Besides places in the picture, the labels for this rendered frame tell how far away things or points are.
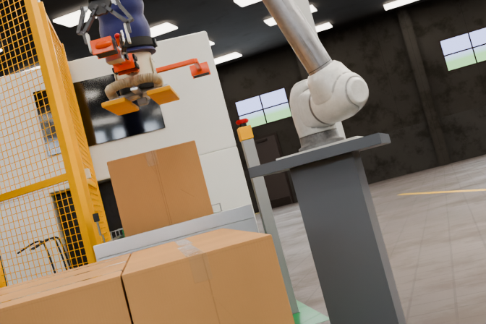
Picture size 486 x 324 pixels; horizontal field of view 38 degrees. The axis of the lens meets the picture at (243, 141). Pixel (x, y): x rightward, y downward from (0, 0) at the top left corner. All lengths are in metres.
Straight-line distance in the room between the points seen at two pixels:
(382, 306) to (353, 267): 0.18
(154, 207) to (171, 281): 1.34
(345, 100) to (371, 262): 0.62
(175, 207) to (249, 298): 1.36
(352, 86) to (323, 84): 0.11
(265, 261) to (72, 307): 0.49
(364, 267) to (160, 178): 1.00
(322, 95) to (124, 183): 1.02
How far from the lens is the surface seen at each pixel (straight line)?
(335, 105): 2.61
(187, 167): 3.18
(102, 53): 2.49
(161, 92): 2.92
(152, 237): 3.10
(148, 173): 3.17
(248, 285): 1.86
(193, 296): 1.85
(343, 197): 2.72
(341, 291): 2.77
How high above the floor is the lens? 0.66
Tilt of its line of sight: 4 degrees up
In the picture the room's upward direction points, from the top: 15 degrees counter-clockwise
